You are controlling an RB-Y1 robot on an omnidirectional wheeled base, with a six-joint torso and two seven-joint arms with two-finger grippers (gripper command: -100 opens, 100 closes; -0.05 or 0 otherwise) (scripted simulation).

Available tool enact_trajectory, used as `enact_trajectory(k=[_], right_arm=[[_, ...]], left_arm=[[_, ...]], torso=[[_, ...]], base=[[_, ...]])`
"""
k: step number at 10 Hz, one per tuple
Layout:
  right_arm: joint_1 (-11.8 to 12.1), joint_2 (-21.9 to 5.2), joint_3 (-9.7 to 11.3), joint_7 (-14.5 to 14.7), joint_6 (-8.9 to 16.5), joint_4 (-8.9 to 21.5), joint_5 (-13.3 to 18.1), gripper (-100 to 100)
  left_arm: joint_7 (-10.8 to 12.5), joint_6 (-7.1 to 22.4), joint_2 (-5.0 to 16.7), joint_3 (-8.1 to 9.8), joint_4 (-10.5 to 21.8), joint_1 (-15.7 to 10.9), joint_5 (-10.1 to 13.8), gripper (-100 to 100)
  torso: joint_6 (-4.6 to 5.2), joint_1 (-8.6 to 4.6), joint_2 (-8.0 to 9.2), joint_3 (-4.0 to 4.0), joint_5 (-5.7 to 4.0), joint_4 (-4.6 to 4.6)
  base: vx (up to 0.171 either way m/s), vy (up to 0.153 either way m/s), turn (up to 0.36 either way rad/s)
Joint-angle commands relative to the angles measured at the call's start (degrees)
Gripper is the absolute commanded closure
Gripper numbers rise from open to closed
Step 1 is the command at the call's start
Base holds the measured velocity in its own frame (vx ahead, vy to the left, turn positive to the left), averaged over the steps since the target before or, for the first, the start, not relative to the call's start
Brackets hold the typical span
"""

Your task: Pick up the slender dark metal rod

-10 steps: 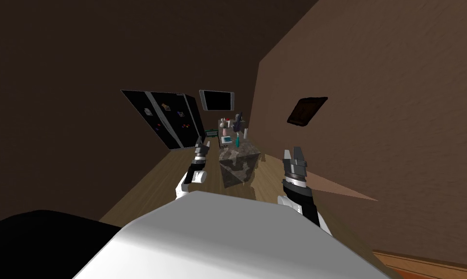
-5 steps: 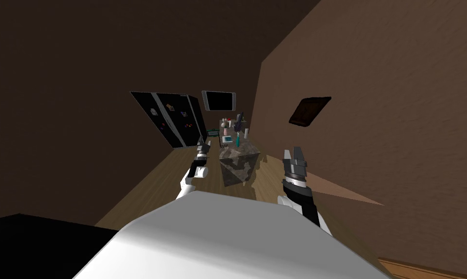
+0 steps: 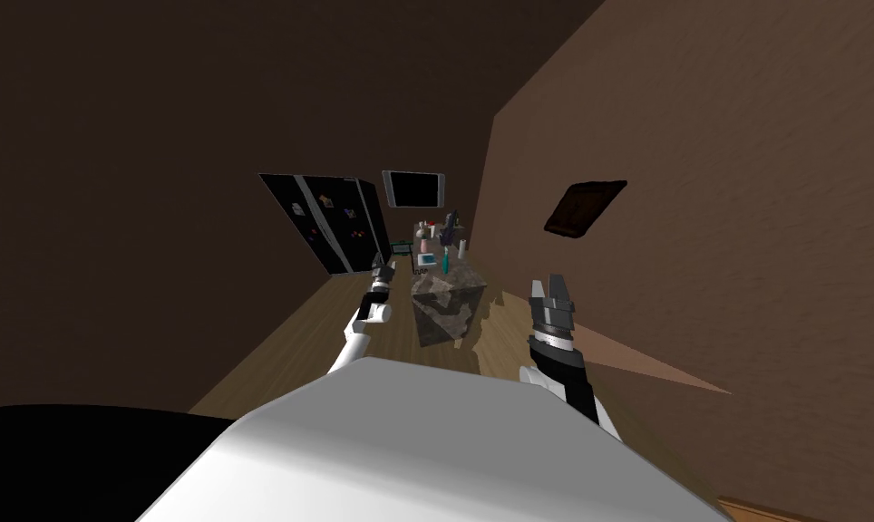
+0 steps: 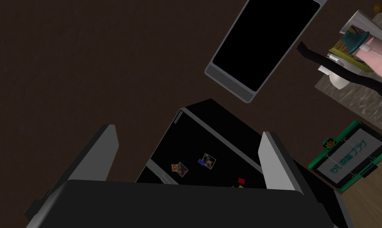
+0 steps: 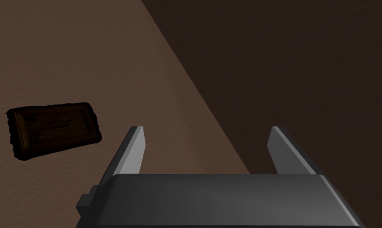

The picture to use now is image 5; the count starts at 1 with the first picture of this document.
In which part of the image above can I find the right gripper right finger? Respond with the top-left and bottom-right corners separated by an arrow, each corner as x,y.
267,125 -> 323,176

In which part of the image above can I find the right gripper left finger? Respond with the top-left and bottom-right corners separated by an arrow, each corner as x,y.
99,125 -> 146,187

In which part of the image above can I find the dark brown framed wall picture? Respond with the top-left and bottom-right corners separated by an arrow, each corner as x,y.
6,101 -> 103,162

